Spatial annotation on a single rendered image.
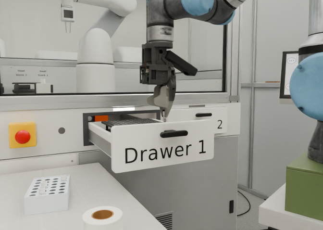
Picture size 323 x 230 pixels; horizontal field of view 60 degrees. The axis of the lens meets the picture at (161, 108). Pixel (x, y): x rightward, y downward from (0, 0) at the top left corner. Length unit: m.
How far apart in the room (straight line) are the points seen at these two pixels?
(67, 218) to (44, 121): 0.42
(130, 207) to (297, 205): 0.35
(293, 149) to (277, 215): 1.85
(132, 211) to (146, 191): 0.50
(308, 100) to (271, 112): 2.06
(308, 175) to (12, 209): 0.62
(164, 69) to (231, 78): 0.54
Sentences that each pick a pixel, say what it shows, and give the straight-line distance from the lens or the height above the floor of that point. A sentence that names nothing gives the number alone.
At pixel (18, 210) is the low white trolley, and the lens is 0.70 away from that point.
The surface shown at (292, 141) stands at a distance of 2.51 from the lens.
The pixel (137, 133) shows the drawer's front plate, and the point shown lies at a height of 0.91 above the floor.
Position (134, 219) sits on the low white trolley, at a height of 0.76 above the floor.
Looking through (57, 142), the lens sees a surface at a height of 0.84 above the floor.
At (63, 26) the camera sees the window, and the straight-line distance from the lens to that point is 1.00.
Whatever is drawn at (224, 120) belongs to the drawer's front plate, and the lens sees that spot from 1.23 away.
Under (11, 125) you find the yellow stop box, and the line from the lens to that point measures 0.92.
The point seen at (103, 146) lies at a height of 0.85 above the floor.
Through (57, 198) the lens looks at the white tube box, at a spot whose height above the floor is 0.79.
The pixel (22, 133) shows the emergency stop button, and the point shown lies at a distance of 0.89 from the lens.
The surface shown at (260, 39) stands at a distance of 2.71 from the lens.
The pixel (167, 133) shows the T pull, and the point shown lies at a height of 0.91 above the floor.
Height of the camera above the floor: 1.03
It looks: 5 degrees down
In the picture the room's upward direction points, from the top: straight up
